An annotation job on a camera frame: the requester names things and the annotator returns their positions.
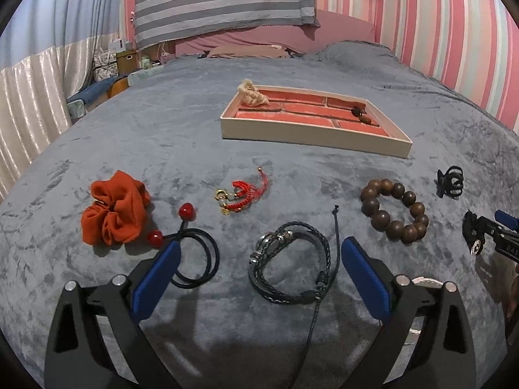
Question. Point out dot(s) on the dark brown beaded charm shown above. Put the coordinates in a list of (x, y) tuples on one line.
[(359, 111)]

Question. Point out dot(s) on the light green cloth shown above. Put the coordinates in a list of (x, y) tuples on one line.
[(144, 75)]

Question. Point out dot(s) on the grey plush blanket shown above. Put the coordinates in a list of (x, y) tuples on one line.
[(162, 137)]

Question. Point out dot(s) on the black hair claw clip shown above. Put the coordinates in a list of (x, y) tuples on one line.
[(448, 184)]

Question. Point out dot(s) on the tan pillow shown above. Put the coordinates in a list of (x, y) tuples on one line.
[(243, 51)]

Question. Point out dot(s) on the orange wooden chair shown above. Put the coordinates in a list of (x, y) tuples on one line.
[(117, 87)]

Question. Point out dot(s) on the grey striped hanging cloth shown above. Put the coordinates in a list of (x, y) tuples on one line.
[(223, 0)]

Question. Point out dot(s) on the small green figurine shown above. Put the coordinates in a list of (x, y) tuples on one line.
[(146, 63)]

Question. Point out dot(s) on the blue and cream curtain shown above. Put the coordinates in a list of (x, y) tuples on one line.
[(40, 89)]

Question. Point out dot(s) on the beige scrunchie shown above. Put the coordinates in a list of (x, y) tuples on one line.
[(251, 95)]

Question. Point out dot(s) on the small white box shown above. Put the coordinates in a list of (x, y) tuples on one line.
[(119, 44)]

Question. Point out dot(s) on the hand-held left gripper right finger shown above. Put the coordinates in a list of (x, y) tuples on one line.
[(365, 275)]

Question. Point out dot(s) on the orange fabric scrunchie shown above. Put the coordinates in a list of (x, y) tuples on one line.
[(117, 210)]

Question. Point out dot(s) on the brown cardboard box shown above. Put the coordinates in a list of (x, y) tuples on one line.
[(126, 63)]

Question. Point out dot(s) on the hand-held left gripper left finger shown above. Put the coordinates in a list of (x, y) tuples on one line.
[(156, 279)]

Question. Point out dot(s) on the blue folded cloth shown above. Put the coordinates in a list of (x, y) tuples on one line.
[(91, 91)]

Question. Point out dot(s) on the white tray red brick lining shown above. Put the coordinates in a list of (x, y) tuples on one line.
[(308, 140)]

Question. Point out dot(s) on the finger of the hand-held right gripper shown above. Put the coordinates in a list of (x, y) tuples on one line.
[(507, 218), (474, 235)]

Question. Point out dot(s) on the person's right hand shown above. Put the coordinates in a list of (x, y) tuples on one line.
[(513, 295)]

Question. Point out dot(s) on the pink bed headboard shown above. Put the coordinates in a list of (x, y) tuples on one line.
[(344, 28)]

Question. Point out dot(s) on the patterned storage box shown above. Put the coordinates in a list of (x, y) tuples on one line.
[(104, 67)]

